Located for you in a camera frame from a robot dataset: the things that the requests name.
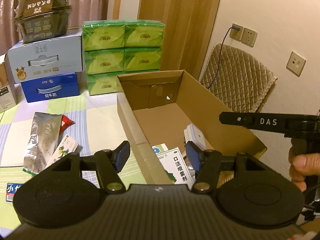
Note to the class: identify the light blue milk carton box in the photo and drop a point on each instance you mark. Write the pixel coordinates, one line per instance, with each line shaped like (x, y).
(54, 56)

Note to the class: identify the white square night light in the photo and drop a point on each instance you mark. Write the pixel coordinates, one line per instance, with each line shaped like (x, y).
(194, 134)

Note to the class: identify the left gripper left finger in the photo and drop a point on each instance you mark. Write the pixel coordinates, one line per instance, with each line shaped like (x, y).
(109, 163)

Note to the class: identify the green oral spray box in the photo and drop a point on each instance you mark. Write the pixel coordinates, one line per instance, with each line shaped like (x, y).
(175, 167)

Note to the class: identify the wall power socket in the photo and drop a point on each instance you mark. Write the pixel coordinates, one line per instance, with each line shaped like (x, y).
(249, 37)
(236, 32)

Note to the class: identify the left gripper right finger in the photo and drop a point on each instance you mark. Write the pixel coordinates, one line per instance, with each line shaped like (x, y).
(206, 164)

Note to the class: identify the white green tablet box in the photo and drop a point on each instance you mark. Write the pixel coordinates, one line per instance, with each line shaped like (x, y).
(160, 148)

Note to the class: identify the dark blue milk carton box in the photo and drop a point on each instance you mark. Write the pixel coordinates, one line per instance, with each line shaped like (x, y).
(51, 87)

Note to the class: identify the red candy wrapper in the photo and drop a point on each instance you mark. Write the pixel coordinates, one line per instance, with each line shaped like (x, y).
(65, 123)

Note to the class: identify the wall data socket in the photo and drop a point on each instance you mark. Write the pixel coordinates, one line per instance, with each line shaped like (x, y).
(295, 64)

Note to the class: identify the clear plastic floss box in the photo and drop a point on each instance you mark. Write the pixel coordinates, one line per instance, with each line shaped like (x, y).
(11, 190)

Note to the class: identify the white humidifier product box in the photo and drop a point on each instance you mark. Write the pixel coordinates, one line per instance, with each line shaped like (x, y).
(7, 85)

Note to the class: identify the silver foil pouch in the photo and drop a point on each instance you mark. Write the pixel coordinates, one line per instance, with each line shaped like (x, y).
(42, 143)

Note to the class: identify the pink curtain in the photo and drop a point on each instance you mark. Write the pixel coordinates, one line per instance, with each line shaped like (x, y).
(82, 10)

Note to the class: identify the white dinosaur medicine box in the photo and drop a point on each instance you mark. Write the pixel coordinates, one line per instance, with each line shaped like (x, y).
(66, 146)

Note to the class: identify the brown cardboard box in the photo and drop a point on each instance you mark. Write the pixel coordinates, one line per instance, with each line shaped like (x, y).
(156, 107)

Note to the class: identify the checked tablecloth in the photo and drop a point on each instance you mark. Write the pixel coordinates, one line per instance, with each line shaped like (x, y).
(96, 126)

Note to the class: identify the black instant noodle bowls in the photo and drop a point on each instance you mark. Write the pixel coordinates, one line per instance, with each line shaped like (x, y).
(39, 20)

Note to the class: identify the person right hand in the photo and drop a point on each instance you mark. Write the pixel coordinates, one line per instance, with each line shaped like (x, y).
(302, 166)

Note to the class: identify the quilted beige chair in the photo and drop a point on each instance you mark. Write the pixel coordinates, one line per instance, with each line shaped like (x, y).
(237, 79)

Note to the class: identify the green tissue pack bundle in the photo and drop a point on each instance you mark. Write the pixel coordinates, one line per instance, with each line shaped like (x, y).
(114, 47)

